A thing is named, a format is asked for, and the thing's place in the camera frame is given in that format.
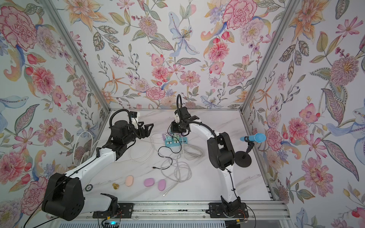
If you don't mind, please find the round black white sticker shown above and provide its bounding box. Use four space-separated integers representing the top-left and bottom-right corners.
85 184 93 192

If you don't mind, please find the grey coiled cable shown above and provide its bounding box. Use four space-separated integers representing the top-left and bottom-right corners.
157 142 205 197

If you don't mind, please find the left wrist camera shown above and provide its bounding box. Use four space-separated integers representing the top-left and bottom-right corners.
129 111 140 128

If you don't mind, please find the black charging cable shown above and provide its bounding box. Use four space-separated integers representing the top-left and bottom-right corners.
152 125 183 171

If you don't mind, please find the purple earbud case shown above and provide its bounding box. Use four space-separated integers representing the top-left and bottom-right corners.
144 178 155 187
158 179 166 192

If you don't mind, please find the teal power strip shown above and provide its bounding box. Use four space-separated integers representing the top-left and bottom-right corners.
164 134 188 148

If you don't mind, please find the small brass knob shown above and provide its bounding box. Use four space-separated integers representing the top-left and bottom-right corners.
112 183 119 190

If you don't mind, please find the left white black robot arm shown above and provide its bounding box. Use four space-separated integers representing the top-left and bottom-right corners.
41 109 154 221

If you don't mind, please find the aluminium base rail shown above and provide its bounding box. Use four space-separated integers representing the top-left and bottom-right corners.
68 200 291 221

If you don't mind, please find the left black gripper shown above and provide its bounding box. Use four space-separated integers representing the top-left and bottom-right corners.
122 122 154 145

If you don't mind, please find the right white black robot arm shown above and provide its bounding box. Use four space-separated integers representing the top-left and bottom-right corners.
171 95 254 218

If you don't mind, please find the peach earbud case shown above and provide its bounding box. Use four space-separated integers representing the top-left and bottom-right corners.
125 175 134 187

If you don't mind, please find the blue microphone on stand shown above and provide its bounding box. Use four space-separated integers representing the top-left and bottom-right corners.
234 133 266 168

